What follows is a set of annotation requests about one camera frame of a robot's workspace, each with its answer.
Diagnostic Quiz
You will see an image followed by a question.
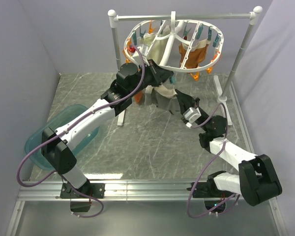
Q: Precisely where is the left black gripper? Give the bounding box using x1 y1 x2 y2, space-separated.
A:
129 59 174 97

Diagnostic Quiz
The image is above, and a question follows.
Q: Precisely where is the teal clip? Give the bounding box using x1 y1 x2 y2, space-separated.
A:
169 75 176 85

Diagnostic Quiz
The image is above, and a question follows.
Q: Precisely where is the grey underwear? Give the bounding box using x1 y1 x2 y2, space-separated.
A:
144 85 180 115

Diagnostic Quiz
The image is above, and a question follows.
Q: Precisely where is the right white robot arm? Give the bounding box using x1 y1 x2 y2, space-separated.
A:
176 90 283 206

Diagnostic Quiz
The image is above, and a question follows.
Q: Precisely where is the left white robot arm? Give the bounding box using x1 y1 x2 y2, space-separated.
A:
41 59 174 198

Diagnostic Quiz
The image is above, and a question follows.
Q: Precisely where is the cream underwear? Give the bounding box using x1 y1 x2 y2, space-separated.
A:
142 33 168 65

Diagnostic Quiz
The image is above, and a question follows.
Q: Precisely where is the orange clip front right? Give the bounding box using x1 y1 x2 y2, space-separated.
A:
190 72 201 81

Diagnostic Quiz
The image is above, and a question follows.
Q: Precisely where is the orange underwear on left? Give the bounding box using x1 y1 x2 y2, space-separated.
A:
134 91 144 104

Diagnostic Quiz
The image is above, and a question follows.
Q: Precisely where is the orange underwear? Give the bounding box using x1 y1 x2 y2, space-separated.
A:
134 91 144 104
178 39 211 69

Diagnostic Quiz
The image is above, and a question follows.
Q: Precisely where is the orange underwear on right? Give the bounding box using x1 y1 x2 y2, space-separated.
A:
178 39 211 69

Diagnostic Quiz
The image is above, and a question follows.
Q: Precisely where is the white oval clip hanger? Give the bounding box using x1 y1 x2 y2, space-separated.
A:
118 11 224 74

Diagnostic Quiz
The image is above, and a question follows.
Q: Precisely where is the white metal drying rack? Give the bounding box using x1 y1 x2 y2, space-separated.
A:
107 5 263 127

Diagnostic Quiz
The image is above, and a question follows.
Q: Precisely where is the teal plastic basin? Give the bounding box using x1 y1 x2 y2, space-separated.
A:
24 104 100 171

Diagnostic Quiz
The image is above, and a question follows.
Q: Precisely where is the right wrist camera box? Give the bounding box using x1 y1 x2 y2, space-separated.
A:
183 107 201 128

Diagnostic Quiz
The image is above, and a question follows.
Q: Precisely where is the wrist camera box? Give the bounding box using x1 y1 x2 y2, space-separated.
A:
130 44 149 65
183 107 201 128

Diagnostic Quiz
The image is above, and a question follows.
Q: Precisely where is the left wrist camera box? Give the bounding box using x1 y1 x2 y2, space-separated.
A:
130 44 149 65

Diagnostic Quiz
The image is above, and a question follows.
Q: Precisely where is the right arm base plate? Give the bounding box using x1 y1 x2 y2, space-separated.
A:
192 181 233 198

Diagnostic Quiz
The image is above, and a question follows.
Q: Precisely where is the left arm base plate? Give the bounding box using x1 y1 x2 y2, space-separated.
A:
60 183 105 199

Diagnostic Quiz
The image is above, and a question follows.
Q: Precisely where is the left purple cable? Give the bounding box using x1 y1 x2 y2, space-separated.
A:
16 46 146 218

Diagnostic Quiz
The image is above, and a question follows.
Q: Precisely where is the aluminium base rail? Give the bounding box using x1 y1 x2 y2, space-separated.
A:
6 179 288 236

